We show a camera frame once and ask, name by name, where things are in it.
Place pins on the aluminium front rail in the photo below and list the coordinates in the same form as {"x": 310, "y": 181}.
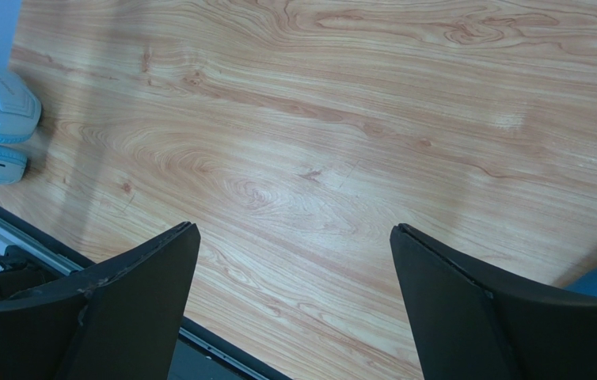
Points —
{"x": 198, "y": 353}

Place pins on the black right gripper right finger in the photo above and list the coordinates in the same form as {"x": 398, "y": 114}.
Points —
{"x": 473, "y": 320}

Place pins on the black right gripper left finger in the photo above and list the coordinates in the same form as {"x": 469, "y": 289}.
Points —
{"x": 118, "y": 319}

